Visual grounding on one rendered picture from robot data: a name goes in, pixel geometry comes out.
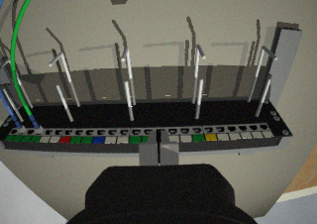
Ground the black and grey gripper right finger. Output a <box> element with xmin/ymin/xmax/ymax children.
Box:
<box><xmin>158</xmin><ymin>130</ymin><xmax>179</xmax><ymax>166</ymax></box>

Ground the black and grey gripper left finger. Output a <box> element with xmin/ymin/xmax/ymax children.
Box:
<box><xmin>139</xmin><ymin>130</ymin><xmax>159</xmax><ymax>166</ymax></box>

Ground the blue patch cord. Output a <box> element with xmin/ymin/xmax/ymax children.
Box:
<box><xmin>0</xmin><ymin>0</ymin><xmax>17</xmax><ymax>121</ymax></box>

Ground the green patch cord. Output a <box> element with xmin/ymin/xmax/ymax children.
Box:
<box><xmin>10</xmin><ymin>0</ymin><xmax>35</xmax><ymax>121</ymax></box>

